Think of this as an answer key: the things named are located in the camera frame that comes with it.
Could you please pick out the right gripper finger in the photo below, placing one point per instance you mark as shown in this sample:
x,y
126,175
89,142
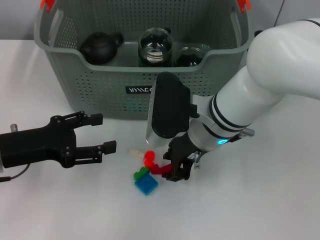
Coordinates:
x,y
170,155
183,172

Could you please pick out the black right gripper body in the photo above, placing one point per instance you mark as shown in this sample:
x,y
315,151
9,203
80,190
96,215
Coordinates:
x,y
185,150

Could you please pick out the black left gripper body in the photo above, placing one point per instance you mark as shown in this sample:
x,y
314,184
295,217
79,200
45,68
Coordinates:
x,y
37,143

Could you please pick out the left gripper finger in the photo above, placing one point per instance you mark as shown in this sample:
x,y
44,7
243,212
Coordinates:
x,y
95,152
96,119

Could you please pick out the dark red toy brick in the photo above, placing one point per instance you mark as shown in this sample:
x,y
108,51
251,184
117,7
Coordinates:
x,y
160,170

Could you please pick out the small red toy brick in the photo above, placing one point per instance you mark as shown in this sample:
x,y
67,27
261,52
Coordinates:
x,y
148,163
150,155

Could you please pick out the round glass jar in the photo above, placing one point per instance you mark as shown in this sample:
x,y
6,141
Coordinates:
x,y
155,37

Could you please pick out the grey-green perforated storage bin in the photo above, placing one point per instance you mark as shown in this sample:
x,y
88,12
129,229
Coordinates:
x,y
105,82

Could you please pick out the black bin logo label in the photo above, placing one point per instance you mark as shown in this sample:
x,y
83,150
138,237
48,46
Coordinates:
x,y
138,90

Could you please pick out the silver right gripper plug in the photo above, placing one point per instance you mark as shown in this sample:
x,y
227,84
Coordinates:
x,y
197,160

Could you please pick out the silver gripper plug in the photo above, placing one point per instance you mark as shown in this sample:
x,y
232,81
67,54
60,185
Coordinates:
x,y
197,160
13,127

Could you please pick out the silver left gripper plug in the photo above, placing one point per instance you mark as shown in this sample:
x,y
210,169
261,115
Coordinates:
x,y
13,127

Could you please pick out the small white toy brick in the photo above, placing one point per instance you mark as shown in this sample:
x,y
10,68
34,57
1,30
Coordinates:
x,y
136,153

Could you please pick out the small green toy brick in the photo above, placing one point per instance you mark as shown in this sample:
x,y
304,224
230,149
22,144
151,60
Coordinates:
x,y
140,173

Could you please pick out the blue square toy brick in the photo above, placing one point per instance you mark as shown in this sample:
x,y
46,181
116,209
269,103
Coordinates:
x,y
147,185

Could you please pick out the black clay teapot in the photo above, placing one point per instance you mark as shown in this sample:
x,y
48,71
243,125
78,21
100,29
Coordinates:
x,y
98,50

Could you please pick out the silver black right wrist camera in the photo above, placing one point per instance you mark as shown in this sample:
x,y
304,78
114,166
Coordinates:
x,y
170,107

